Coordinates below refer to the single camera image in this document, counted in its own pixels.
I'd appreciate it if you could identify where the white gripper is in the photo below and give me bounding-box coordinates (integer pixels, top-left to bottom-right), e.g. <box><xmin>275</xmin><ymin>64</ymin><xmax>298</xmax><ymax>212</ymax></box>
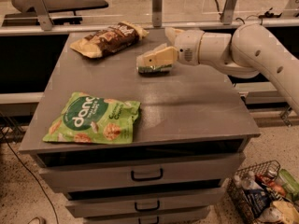
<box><xmin>136</xmin><ymin>27</ymin><xmax>205</xmax><ymax>67</ymax></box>

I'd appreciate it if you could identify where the green soda can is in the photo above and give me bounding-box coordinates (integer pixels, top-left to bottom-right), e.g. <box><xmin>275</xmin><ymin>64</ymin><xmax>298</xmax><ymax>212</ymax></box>
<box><xmin>136</xmin><ymin>64</ymin><xmax>173</xmax><ymax>74</ymax></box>

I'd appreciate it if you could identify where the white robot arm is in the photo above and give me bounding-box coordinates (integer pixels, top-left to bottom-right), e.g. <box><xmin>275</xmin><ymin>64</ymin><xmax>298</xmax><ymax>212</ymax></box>
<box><xmin>136</xmin><ymin>24</ymin><xmax>299</xmax><ymax>114</ymax></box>

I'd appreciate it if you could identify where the brown and white snack bag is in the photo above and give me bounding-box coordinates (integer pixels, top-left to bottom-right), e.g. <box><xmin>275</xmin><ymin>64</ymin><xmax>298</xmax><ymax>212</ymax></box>
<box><xmin>70</xmin><ymin>21</ymin><xmax>149</xmax><ymax>59</ymax></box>

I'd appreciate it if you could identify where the green snack chip bag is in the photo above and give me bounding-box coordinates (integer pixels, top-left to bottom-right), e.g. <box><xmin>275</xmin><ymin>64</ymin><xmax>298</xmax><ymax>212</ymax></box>
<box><xmin>43</xmin><ymin>92</ymin><xmax>141</xmax><ymax>145</ymax></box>

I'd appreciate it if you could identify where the grey drawer cabinet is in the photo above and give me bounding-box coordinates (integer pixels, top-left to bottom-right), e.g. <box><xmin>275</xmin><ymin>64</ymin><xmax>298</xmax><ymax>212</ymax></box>
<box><xmin>18</xmin><ymin>27</ymin><xmax>262</xmax><ymax>224</ymax></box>

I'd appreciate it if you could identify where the middle grey drawer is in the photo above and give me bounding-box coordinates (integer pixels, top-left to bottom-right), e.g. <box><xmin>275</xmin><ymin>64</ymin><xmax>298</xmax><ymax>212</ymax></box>
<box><xmin>66</xmin><ymin>188</ymin><xmax>225</xmax><ymax>218</ymax></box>

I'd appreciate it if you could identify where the grey drawer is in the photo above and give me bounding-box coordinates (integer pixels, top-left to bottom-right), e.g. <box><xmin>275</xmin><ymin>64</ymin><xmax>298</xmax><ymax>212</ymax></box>
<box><xmin>66</xmin><ymin>188</ymin><xmax>225</xmax><ymax>218</ymax></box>
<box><xmin>40</xmin><ymin>153</ymin><xmax>245</xmax><ymax>192</ymax></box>
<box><xmin>83</xmin><ymin>206</ymin><xmax>210</xmax><ymax>224</ymax></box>

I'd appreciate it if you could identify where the clear plastic water bottle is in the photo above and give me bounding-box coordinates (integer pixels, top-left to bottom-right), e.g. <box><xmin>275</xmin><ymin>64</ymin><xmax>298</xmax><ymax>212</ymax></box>
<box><xmin>233</xmin><ymin>171</ymin><xmax>262</xmax><ymax>190</ymax></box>

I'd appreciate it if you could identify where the top grey drawer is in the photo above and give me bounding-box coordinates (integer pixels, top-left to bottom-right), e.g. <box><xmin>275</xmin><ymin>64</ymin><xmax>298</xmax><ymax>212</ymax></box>
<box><xmin>40</xmin><ymin>153</ymin><xmax>245</xmax><ymax>192</ymax></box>

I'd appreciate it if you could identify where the bottom grey drawer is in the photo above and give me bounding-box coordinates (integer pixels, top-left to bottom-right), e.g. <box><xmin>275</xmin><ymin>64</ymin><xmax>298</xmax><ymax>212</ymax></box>
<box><xmin>83</xmin><ymin>206</ymin><xmax>210</xmax><ymax>224</ymax></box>

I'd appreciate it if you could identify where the blue snack bag in basket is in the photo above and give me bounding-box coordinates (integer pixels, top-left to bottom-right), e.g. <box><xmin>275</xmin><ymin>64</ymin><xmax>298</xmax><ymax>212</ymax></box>
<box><xmin>244</xmin><ymin>189</ymin><xmax>271</xmax><ymax>217</ymax></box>

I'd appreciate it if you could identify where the green bottle in basket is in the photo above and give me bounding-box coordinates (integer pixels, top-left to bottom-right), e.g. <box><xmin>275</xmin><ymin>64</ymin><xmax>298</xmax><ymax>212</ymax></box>
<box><xmin>276</xmin><ymin>169</ymin><xmax>299</xmax><ymax>202</ymax></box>

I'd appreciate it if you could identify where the metal bracket middle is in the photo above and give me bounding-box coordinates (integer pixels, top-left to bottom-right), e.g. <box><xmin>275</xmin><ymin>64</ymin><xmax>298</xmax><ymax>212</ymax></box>
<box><xmin>152</xmin><ymin>0</ymin><xmax>163</xmax><ymax>27</ymax></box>

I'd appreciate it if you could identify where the metal bracket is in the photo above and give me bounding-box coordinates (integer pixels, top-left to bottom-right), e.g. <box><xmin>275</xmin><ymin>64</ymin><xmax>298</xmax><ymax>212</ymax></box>
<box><xmin>221</xmin><ymin>0</ymin><xmax>237</xmax><ymax>25</ymax></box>
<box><xmin>152</xmin><ymin>0</ymin><xmax>163</xmax><ymax>27</ymax></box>
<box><xmin>30</xmin><ymin>0</ymin><xmax>53</xmax><ymax>31</ymax></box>

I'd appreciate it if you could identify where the metal bracket right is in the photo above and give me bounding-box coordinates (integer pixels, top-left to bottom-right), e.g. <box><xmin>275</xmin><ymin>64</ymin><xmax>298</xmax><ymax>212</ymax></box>
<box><xmin>221</xmin><ymin>0</ymin><xmax>237</xmax><ymax>25</ymax></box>

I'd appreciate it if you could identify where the metal guard rail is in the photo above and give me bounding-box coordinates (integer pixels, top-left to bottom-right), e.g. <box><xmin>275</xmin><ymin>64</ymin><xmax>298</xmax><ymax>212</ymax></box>
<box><xmin>0</xmin><ymin>18</ymin><xmax>299</xmax><ymax>36</ymax></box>

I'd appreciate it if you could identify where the metal bracket left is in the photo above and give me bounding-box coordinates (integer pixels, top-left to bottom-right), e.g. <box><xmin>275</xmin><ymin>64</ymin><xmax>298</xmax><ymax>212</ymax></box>
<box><xmin>30</xmin><ymin>0</ymin><xmax>53</xmax><ymax>31</ymax></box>

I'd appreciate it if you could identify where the wire mesh basket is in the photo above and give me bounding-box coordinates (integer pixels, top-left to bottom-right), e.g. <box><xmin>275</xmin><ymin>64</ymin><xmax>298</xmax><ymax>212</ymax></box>
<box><xmin>227</xmin><ymin>161</ymin><xmax>299</xmax><ymax>224</ymax></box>

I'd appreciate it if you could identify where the black floor cable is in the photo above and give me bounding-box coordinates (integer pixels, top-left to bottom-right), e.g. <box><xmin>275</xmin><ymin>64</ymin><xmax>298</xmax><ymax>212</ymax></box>
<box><xmin>0</xmin><ymin>128</ymin><xmax>60</xmax><ymax>224</ymax></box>

